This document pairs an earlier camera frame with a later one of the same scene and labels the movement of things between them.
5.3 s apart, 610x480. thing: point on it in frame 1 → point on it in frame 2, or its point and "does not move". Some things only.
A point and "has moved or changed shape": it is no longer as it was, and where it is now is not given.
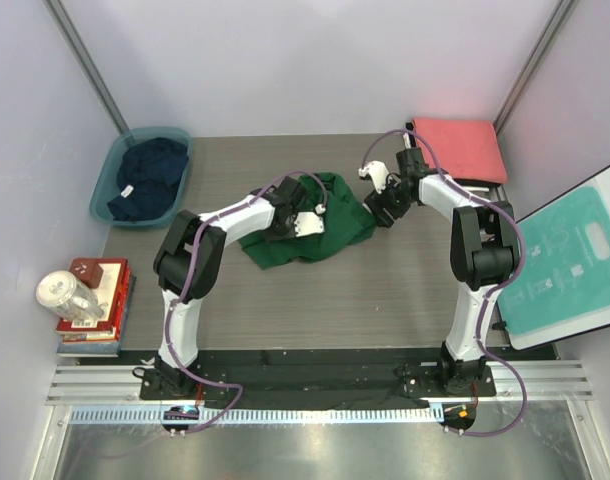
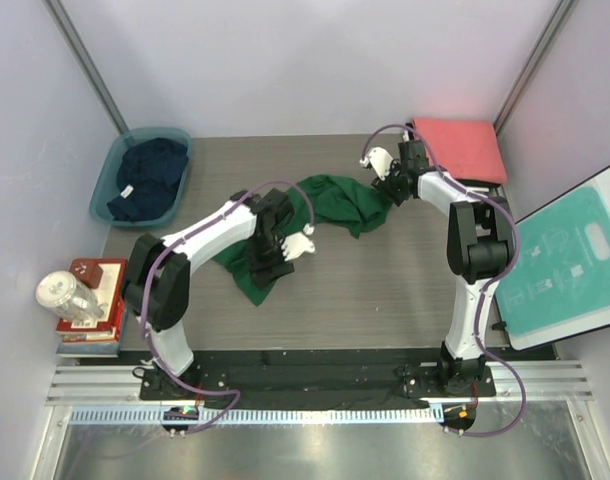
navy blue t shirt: (147, 178) does not move
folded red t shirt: (469, 150) does not move
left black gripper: (291, 233) → (263, 273)
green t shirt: (346, 223) has moved or changed shape
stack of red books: (101, 337) does not move
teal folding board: (573, 276) does not move
